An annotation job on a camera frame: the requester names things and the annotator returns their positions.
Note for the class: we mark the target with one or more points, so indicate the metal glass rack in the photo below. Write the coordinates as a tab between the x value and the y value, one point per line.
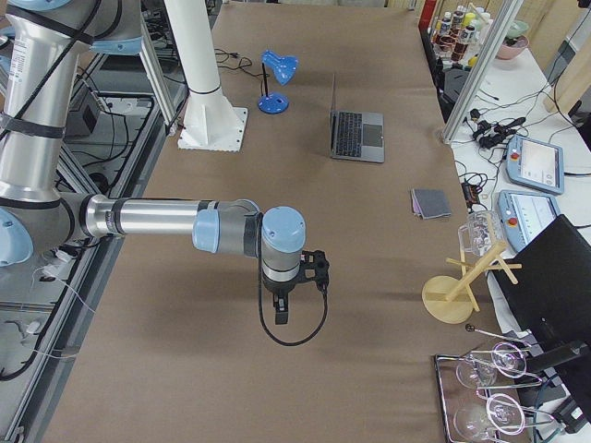
452	394

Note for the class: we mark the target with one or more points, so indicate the grey laptop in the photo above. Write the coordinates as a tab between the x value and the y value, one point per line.
355	136

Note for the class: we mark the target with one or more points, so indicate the green bowl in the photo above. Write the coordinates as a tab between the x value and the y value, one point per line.
517	29

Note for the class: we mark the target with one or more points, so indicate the upper teach pendant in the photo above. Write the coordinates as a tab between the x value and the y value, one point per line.
535	164

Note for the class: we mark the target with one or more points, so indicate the pink bowl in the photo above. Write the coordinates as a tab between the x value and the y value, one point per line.
511	48

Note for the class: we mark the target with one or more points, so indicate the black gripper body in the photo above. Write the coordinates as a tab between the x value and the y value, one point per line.
278	288

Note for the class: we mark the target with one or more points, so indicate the wooden mug tree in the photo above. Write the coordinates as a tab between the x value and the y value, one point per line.
451	300

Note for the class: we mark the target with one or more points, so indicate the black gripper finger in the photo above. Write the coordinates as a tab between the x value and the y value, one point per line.
281	306

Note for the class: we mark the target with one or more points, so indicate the aluminium frame post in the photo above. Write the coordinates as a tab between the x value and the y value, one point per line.
499	28

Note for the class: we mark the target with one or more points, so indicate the folded grey purple cloth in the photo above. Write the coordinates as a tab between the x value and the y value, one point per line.
430	203

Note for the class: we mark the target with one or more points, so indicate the teach pendant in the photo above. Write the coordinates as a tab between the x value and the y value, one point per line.
524	215
535	164

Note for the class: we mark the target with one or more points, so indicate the lower wine glass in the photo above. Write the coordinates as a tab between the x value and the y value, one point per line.
489	419

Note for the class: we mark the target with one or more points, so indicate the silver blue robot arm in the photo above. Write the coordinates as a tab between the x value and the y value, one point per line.
50	36

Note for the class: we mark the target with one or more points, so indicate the small black electronics box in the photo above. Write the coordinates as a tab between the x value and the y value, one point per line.
471	194

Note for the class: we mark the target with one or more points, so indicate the clear glass mug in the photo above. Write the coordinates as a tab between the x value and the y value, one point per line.
480	232

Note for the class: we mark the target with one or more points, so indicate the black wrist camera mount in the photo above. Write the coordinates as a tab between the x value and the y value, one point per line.
314	267

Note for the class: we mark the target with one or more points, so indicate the black monitor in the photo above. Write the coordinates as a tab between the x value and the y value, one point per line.
552	295

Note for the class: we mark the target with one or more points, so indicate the wine glass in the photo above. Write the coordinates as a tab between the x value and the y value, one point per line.
489	419
482	368

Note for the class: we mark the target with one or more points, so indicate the upper wine glass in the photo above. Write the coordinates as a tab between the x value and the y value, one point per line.
482	368

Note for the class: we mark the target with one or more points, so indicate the blue desk lamp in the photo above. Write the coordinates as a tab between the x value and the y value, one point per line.
283	69

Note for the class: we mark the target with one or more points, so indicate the lower teach pendant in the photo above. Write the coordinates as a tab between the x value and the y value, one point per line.
524	215

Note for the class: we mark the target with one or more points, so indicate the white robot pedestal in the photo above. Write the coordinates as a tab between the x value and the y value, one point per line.
210	120

